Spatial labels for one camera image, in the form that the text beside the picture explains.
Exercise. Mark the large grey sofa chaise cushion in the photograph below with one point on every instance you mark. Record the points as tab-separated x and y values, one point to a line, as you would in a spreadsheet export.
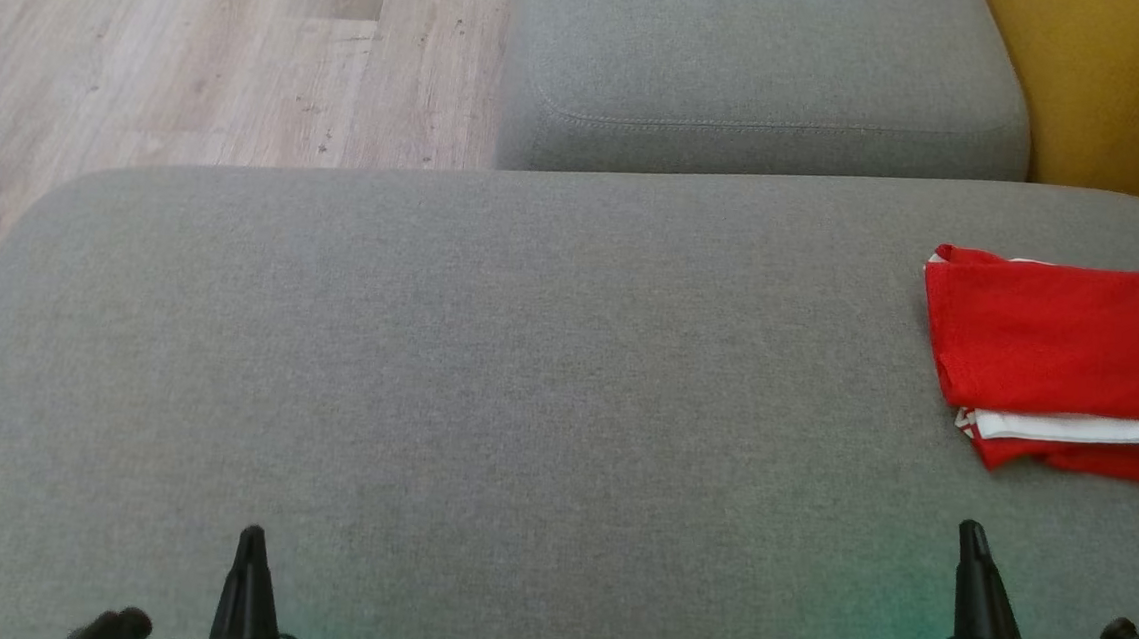
527	357

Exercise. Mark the wide yellow sofa backrest cushion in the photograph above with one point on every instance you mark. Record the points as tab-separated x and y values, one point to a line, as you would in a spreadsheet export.
1127	88

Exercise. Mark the grey sofa seat cushion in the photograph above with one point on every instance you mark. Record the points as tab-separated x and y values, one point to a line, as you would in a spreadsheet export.
749	51

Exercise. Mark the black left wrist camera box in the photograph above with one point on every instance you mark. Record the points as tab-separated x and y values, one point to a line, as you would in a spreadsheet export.
112	628

